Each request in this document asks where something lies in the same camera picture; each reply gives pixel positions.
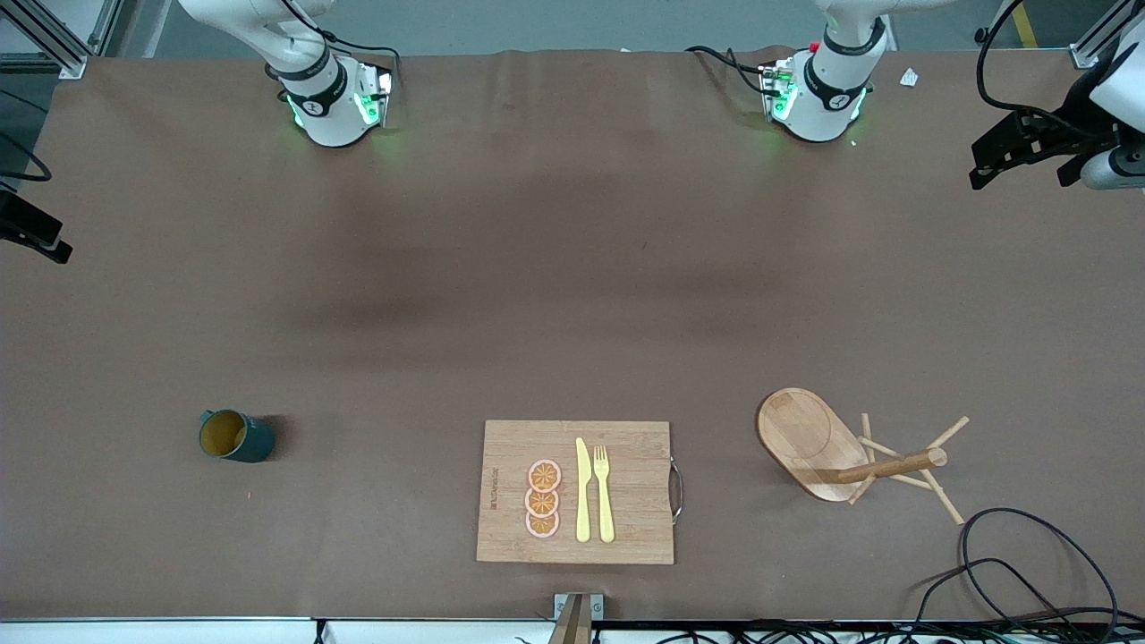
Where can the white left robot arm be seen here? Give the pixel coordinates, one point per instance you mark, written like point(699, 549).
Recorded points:
point(827, 98)

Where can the orange slice toy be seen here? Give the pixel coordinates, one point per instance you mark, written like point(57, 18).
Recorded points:
point(541, 504)
point(544, 476)
point(541, 526)

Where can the wooden cutting board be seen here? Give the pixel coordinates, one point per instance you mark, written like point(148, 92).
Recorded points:
point(626, 501)

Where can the yellow plastic knife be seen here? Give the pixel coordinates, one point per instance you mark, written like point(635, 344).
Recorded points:
point(583, 501)

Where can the yellow plastic fork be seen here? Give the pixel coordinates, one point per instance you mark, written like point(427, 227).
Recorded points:
point(606, 510)

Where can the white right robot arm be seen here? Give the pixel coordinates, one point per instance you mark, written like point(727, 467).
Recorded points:
point(326, 107)

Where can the small white paper scrap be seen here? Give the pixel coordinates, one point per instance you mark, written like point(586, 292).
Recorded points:
point(910, 78)

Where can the wooden mug rack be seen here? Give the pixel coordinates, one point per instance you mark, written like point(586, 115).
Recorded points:
point(805, 438)

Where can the teal mug with yellow inside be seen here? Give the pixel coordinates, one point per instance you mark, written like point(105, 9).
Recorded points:
point(255, 443)

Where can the aluminium frame profile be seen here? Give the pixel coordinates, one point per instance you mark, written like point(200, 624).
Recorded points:
point(1100, 40)
point(54, 45)

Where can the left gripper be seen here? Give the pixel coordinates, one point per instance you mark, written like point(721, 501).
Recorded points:
point(1079, 126)

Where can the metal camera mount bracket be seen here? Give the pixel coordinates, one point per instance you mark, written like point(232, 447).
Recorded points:
point(577, 617)

